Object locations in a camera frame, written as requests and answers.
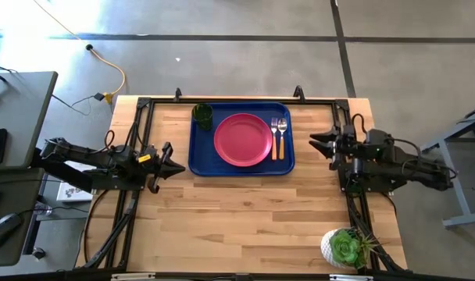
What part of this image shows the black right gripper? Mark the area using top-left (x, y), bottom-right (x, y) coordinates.
top-left (308, 123), bottom-right (380, 175)

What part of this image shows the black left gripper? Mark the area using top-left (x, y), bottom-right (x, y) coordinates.
top-left (137, 140), bottom-right (187, 194)

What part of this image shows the spoon with orange handle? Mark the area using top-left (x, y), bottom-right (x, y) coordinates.
top-left (277, 117), bottom-right (288, 162)

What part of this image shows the fork with orange handle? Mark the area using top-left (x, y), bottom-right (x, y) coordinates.
top-left (270, 116), bottom-right (279, 162)

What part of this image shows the dark green cup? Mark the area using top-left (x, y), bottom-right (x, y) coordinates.
top-left (191, 102), bottom-right (214, 132)

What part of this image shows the pink plastic plate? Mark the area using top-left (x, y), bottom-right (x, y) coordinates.
top-left (213, 112), bottom-right (273, 168)

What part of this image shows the blue plastic tray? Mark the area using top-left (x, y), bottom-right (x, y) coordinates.
top-left (187, 101), bottom-right (296, 177)

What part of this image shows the white printed box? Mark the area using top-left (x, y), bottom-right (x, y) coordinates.
top-left (56, 161), bottom-right (101, 203)

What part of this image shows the green succulent plant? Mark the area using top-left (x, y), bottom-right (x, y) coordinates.
top-left (329, 227), bottom-right (381, 270)

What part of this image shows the white faceted plant pot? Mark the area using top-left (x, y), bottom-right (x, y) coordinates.
top-left (320, 228), bottom-right (358, 269)

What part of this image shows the grey metal table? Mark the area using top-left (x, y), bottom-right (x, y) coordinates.
top-left (419, 101), bottom-right (475, 230)

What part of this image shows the grey side desk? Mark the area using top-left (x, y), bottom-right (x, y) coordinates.
top-left (0, 71), bottom-right (59, 269)

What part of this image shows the black computer mouse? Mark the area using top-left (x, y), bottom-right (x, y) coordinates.
top-left (0, 212), bottom-right (23, 251)

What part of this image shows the black aluminium table frame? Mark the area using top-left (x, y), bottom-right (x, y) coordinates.
top-left (75, 95), bottom-right (409, 281)

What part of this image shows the black frame post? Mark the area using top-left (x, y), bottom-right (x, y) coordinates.
top-left (29, 147), bottom-right (102, 192)

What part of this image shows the yellow floor cable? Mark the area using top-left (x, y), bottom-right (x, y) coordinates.
top-left (30, 0), bottom-right (127, 105)

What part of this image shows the silver metal bracket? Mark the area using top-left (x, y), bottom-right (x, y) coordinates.
top-left (329, 274), bottom-right (374, 281)
top-left (111, 272), bottom-right (156, 281)

